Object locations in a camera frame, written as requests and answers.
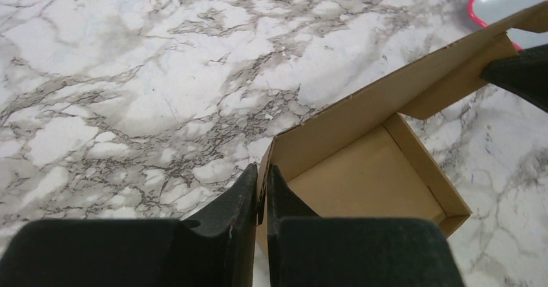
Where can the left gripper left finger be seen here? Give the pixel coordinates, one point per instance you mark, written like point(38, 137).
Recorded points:
point(213, 247)

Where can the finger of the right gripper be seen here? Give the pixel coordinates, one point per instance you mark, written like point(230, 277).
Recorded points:
point(524, 75)

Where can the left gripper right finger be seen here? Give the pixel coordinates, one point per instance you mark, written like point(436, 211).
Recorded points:
point(305, 249)

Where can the brown cardboard box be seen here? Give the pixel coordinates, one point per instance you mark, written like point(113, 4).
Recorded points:
point(359, 158)

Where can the pink-framed whiteboard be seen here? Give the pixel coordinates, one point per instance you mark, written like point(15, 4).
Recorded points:
point(505, 6)

